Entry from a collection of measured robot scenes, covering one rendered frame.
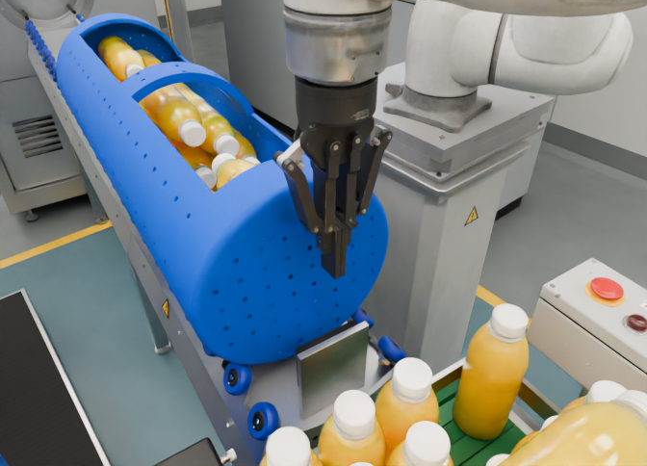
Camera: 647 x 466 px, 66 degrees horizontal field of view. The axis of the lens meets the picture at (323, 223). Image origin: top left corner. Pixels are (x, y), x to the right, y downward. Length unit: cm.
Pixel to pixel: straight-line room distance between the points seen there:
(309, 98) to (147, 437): 154
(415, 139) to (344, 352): 52
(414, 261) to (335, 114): 76
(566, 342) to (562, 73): 51
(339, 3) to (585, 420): 37
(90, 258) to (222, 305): 202
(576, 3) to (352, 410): 37
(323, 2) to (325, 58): 4
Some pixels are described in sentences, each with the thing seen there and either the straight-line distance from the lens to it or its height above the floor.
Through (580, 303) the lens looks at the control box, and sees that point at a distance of 67.
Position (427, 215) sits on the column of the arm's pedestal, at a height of 91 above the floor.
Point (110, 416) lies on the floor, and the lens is 194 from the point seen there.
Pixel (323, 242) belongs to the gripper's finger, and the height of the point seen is 118.
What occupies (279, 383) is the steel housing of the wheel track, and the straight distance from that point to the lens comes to 74.
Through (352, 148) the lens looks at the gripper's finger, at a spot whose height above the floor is 130.
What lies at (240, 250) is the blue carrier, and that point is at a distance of 56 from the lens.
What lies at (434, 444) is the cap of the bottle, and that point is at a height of 110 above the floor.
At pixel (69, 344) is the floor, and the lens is 222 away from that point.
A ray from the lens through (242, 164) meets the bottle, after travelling 68.
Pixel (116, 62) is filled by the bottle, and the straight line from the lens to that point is 119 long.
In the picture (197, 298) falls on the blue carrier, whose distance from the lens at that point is 57.
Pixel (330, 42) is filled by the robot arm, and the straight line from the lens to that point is 41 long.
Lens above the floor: 152
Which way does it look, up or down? 36 degrees down
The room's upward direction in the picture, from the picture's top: straight up
